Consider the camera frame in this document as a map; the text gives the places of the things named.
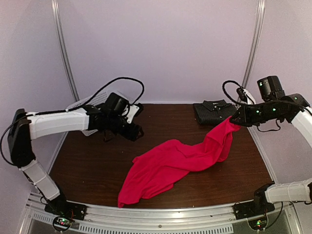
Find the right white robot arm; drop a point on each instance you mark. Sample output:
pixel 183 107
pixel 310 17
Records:
pixel 296 191

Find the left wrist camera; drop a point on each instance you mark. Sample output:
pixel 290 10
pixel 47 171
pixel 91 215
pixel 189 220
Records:
pixel 118 106

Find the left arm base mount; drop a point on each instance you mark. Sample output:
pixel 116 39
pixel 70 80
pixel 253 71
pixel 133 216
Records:
pixel 66 212

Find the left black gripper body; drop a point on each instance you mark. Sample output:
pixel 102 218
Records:
pixel 114 126

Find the left aluminium corner post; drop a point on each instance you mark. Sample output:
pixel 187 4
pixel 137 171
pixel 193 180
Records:
pixel 63 49

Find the white plastic laundry basket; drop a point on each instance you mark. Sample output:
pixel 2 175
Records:
pixel 99 98

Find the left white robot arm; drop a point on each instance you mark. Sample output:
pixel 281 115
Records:
pixel 28 126

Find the red garment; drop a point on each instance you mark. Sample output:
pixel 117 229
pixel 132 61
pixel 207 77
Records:
pixel 157 170

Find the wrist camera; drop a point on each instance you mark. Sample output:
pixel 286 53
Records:
pixel 118 106
pixel 270 89

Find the aluminium corner post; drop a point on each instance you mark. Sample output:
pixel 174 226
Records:
pixel 258 26
pixel 63 49

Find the right aluminium corner post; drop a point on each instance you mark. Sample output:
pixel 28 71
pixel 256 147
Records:
pixel 258 26

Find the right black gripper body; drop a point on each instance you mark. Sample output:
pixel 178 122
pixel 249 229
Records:
pixel 267 113

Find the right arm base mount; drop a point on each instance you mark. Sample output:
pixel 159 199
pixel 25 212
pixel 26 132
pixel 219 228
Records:
pixel 256 213

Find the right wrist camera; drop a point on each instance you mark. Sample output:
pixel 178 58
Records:
pixel 270 89

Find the black pinstriped shirt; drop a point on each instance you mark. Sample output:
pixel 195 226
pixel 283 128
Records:
pixel 213 112

